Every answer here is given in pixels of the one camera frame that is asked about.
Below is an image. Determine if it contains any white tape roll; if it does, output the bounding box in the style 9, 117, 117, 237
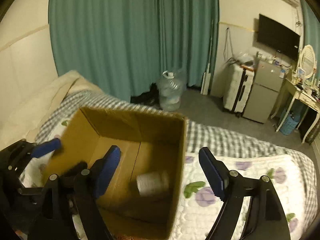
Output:
136, 171, 170, 197

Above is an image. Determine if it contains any beige pillow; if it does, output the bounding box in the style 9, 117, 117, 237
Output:
1, 70, 103, 149

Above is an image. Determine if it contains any white floral quilt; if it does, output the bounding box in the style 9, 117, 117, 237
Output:
19, 119, 317, 240

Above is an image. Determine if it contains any brown cardboard box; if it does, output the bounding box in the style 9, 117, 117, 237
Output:
42, 107, 187, 239

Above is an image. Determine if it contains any grey checkered bed sheet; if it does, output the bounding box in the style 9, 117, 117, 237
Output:
35, 89, 318, 205

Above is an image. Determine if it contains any blue waste basket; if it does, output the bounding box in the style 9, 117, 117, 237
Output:
279, 111, 300, 135

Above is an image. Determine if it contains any silver mini fridge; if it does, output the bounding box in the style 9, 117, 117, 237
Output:
242, 61, 283, 124

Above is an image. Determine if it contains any white dressing table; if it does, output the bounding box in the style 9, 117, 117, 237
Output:
270, 78, 319, 144

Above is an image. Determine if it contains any green curtain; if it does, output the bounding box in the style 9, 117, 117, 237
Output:
48, 0, 219, 101

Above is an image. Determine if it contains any white suitcase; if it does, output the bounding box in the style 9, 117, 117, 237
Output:
223, 63, 255, 116

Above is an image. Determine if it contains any clear water jug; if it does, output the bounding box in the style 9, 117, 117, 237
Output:
157, 70, 186, 112

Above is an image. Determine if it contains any white flat mop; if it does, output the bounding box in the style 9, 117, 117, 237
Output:
201, 20, 214, 95

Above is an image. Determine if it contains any oval white vanity mirror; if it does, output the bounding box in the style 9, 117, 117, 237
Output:
297, 44, 316, 79

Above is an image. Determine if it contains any black wall television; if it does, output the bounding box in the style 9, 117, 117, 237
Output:
257, 14, 300, 61

